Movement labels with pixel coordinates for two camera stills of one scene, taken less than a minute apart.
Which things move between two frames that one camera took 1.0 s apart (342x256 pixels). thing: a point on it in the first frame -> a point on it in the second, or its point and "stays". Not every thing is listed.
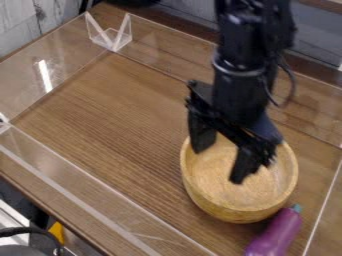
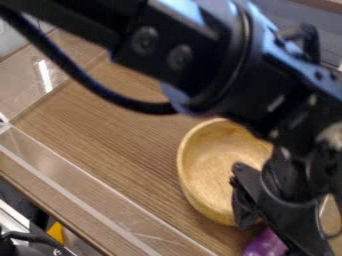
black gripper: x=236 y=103 -> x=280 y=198
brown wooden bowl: x=247 y=202 stays
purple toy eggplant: x=276 y=240 stays
